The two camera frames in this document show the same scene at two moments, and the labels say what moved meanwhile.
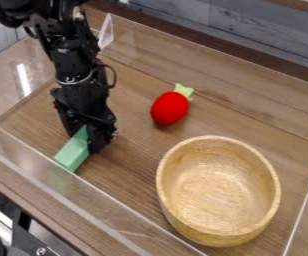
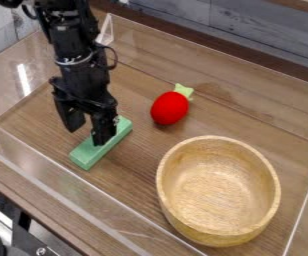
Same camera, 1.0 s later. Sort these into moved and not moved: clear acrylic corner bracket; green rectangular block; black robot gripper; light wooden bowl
Moved: green rectangular block
Not moved: black robot gripper; clear acrylic corner bracket; light wooden bowl
